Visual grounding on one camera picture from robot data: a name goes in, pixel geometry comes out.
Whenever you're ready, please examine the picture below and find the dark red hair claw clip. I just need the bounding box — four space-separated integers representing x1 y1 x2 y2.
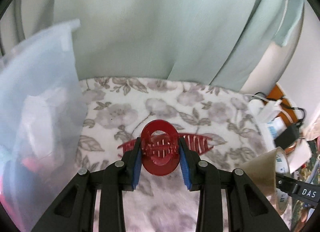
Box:
117 119 215 176

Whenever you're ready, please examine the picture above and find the brown packing tape roll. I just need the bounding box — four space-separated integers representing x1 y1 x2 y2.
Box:
239 147 290 215

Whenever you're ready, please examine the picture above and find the black power adapter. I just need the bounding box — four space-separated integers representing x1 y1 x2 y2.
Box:
274 124 300 150

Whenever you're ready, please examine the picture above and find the floral grey table cloth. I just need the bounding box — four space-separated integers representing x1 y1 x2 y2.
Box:
75 77 271 231

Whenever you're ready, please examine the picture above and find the white power strip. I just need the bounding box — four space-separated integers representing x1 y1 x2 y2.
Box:
248 97 286 140

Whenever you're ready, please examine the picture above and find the clear plastic storage bin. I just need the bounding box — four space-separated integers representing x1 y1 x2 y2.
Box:
1 19 87 231

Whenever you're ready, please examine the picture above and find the pale green curtain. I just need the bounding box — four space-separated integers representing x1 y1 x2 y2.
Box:
19 0 306 92

